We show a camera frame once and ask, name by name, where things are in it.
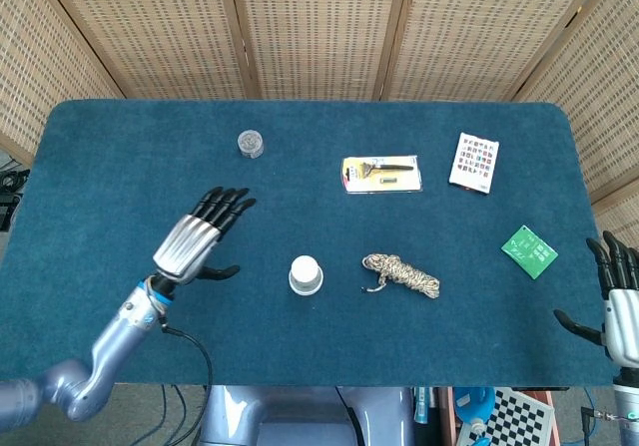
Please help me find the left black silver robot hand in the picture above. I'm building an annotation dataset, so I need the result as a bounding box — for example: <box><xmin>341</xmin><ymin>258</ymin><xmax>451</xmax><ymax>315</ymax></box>
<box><xmin>152</xmin><ymin>186</ymin><xmax>258</xmax><ymax>285</ymax></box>

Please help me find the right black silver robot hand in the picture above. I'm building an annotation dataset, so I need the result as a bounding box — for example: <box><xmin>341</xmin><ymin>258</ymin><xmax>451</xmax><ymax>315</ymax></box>
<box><xmin>553</xmin><ymin>230</ymin><xmax>639</xmax><ymax>368</ymax></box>

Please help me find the green paper packet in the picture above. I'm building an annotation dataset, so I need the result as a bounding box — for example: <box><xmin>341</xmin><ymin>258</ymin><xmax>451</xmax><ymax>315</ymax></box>
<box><xmin>500</xmin><ymin>224</ymin><xmax>559</xmax><ymax>280</ymax></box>

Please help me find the small clear plastic jar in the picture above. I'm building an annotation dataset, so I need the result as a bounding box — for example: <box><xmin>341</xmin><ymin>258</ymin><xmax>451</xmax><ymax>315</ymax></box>
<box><xmin>237</xmin><ymin>129</ymin><xmax>266</xmax><ymax>160</ymax></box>

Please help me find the black white checkerboard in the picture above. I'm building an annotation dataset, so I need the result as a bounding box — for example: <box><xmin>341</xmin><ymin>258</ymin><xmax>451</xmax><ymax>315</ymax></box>
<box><xmin>456</xmin><ymin>387</ymin><xmax>556</xmax><ymax>446</ymax></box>

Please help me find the blue plastic object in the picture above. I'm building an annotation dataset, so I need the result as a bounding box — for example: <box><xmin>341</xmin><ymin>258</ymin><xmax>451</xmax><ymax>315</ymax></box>
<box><xmin>452</xmin><ymin>386</ymin><xmax>496</xmax><ymax>425</ymax></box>

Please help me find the blue carpet table mat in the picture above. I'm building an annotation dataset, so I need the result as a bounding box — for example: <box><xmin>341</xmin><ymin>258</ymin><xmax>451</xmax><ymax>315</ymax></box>
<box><xmin>0</xmin><ymin>99</ymin><xmax>618</xmax><ymax>388</ymax></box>

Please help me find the black floor equipment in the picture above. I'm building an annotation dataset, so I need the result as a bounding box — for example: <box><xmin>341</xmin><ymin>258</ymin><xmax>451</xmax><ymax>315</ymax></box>
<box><xmin>0</xmin><ymin>154</ymin><xmax>31</xmax><ymax>232</ymax></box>

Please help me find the razor blister pack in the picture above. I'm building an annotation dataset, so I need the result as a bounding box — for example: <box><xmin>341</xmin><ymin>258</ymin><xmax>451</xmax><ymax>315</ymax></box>
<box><xmin>340</xmin><ymin>154</ymin><xmax>424</xmax><ymax>196</ymax></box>

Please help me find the grey-blue robot torso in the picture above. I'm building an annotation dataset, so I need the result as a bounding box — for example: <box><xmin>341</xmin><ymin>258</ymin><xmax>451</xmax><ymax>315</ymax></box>
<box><xmin>198</xmin><ymin>384</ymin><xmax>416</xmax><ymax>446</ymax></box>

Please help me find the teal clear bottle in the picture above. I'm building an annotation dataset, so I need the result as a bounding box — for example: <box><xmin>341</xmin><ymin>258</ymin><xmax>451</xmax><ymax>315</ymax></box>
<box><xmin>412</xmin><ymin>386</ymin><xmax>431</xmax><ymax>426</ymax></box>

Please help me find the playing card box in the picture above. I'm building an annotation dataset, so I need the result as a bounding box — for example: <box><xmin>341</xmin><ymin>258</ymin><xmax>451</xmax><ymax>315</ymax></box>
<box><xmin>447</xmin><ymin>132</ymin><xmax>501</xmax><ymax>196</ymax></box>

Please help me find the woven bamboo folding screen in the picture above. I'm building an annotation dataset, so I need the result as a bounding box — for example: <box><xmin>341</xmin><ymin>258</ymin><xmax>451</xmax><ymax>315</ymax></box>
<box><xmin>0</xmin><ymin>0</ymin><xmax>639</xmax><ymax>267</ymax></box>

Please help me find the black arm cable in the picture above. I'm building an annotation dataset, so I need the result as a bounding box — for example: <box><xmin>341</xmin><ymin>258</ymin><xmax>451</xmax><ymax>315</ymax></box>
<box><xmin>158</xmin><ymin>323</ymin><xmax>215</xmax><ymax>446</ymax></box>

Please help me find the blue floor cable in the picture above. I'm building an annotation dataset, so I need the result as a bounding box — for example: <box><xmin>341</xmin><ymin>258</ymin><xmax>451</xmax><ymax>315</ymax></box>
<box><xmin>144</xmin><ymin>384</ymin><xmax>189</xmax><ymax>440</ymax></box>

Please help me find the beige patterned rope bundle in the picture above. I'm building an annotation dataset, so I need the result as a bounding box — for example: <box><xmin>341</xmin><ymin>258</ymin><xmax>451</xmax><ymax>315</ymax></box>
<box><xmin>361</xmin><ymin>252</ymin><xmax>441</xmax><ymax>300</ymax></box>

